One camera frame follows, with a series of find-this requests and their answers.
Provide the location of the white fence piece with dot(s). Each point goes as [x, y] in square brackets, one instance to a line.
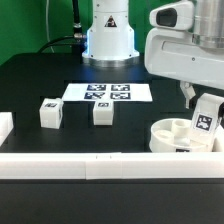
[6, 125]
[219, 140]

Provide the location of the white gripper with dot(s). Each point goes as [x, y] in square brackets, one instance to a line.
[172, 54]

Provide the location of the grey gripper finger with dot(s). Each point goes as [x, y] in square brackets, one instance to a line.
[221, 113]

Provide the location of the white left fence piece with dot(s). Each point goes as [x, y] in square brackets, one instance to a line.
[6, 125]

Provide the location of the white front fence bar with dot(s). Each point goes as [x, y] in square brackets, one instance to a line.
[89, 166]

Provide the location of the white right fence piece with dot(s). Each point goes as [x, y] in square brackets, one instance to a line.
[219, 140]

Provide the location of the white round stool seat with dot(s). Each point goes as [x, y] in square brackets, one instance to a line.
[171, 135]

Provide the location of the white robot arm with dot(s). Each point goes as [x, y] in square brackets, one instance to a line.
[111, 40]

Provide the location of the white fiducial marker sheet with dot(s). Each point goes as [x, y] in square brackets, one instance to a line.
[117, 92]

